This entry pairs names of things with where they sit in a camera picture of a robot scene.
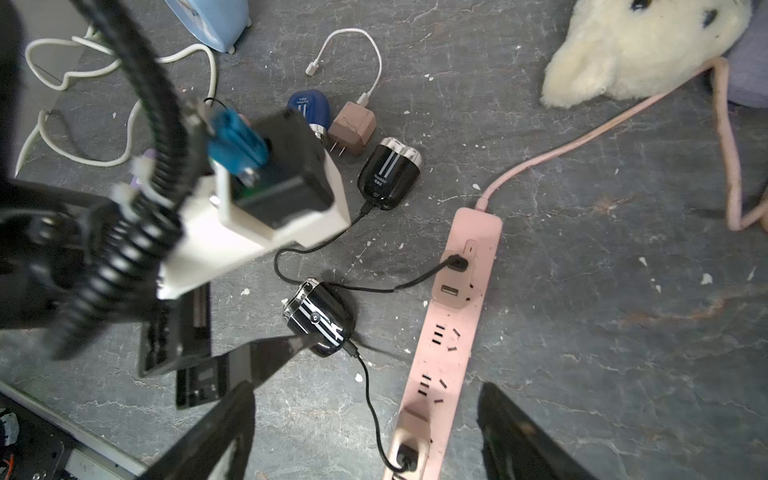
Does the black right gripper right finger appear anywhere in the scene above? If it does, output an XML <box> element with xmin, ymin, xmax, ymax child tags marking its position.
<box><xmin>477</xmin><ymin>382</ymin><xmax>595</xmax><ymax>480</ymax></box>

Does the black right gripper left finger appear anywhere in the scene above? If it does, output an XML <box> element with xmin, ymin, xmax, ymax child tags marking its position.
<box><xmin>140</xmin><ymin>382</ymin><xmax>255</xmax><ymax>479</ymax></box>

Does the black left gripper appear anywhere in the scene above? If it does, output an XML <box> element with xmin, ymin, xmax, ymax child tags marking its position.
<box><xmin>138</xmin><ymin>284</ymin><xmax>318</xmax><ymax>410</ymax></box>

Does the black silver shaver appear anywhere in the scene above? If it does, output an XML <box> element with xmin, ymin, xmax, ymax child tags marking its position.
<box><xmin>283</xmin><ymin>278</ymin><xmax>356</xmax><ymax>358</ymax></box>
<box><xmin>357</xmin><ymin>137</ymin><xmax>423</xmax><ymax>211</ymax></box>

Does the purple power strip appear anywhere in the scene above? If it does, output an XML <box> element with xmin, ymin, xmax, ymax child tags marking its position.
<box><xmin>129</xmin><ymin>148</ymin><xmax>157</xmax><ymax>191</ymax></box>

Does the pink USB charger front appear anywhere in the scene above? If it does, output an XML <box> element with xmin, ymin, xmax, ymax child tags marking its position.
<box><xmin>328</xmin><ymin>102</ymin><xmax>377</xmax><ymax>156</ymax></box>

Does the blue shaver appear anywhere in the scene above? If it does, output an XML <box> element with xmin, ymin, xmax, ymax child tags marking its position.
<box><xmin>287</xmin><ymin>89</ymin><xmax>331</xmax><ymax>141</ymax></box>

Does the thin white USB cable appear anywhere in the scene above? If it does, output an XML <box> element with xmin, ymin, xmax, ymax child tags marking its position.
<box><xmin>304</xmin><ymin>28</ymin><xmax>384</xmax><ymax>108</ymax></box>

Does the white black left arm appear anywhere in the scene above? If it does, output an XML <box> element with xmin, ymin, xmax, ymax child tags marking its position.
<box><xmin>1</xmin><ymin>1</ymin><xmax>222</xmax><ymax>376</ymax></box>

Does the pink power strip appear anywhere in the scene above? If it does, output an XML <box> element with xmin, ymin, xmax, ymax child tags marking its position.
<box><xmin>383</xmin><ymin>208</ymin><xmax>502</xmax><ymax>479</ymax></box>

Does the pink charger on pink strip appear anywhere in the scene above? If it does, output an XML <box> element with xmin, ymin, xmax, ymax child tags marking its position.
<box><xmin>431</xmin><ymin>240</ymin><xmax>478</xmax><ymax>311</ymax></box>

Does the light blue alarm clock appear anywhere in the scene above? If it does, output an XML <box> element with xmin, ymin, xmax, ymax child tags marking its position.
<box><xmin>165</xmin><ymin>0</ymin><xmax>252</xmax><ymax>54</ymax></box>

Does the white teddy bear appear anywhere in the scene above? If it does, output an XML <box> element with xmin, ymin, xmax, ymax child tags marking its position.
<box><xmin>540</xmin><ymin>0</ymin><xmax>752</xmax><ymax>108</ymax></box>

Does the lavender oval case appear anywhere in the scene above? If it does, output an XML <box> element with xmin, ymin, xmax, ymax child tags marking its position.
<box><xmin>727</xmin><ymin>2</ymin><xmax>767</xmax><ymax>108</ymax></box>

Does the thin black cable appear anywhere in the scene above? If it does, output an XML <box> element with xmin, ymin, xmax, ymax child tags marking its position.
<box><xmin>273</xmin><ymin>200</ymin><xmax>470</xmax><ymax>295</ymax></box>

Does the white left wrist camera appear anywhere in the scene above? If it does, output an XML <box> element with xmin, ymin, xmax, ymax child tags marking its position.
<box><xmin>157</xmin><ymin>108</ymin><xmax>351</xmax><ymax>300</ymax></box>

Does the thick white power cord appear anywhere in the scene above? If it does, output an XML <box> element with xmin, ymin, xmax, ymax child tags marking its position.
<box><xmin>13</xmin><ymin>23</ymin><xmax>218</xmax><ymax>178</ymax></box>

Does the pink power cord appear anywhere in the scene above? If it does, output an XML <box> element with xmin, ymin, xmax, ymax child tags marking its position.
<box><xmin>475</xmin><ymin>56</ymin><xmax>768</xmax><ymax>234</ymax></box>

